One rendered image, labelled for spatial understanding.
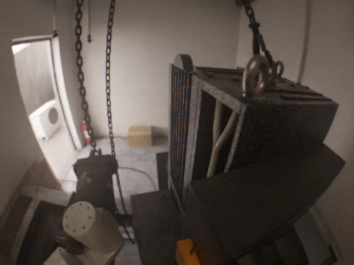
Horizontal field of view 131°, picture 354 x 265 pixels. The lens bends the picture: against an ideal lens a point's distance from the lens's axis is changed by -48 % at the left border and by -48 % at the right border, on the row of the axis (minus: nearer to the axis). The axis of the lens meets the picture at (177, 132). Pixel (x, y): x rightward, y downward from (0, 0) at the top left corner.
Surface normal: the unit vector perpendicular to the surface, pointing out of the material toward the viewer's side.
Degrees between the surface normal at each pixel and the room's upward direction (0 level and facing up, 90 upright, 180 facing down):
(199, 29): 90
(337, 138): 90
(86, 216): 10
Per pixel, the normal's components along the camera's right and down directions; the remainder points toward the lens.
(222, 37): 0.07, 0.53
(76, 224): -0.13, -0.82
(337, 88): -1.00, 0.01
